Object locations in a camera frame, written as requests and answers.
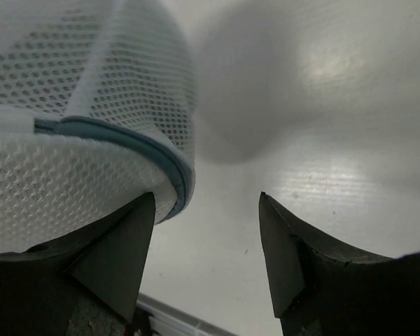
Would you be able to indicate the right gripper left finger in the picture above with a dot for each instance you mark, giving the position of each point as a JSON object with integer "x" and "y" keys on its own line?
{"x": 83, "y": 283}

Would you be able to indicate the white mesh laundry bag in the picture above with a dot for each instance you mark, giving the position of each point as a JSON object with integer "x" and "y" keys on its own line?
{"x": 96, "y": 109}

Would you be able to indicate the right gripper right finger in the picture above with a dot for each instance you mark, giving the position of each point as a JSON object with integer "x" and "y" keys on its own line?
{"x": 320, "y": 285}

